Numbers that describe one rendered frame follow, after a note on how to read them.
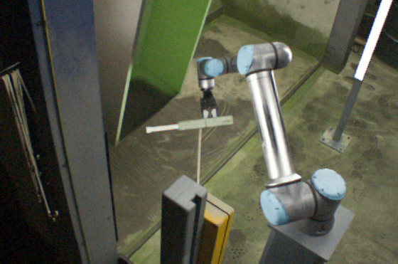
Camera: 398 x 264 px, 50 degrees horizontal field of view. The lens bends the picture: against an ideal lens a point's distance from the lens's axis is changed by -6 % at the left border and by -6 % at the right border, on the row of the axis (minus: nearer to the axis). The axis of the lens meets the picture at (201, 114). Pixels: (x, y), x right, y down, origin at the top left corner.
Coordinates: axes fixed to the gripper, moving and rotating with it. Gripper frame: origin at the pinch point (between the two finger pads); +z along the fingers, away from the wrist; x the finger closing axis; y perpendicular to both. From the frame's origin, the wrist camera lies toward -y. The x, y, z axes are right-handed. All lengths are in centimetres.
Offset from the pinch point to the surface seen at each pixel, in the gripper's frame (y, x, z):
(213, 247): -164, 34, -2
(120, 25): -55, 45, -55
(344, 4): 84, -137, -70
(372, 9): 166, -216, -70
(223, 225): -167, 32, -8
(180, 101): 87, 5, -5
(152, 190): 21, 36, 41
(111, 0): -58, 48, -65
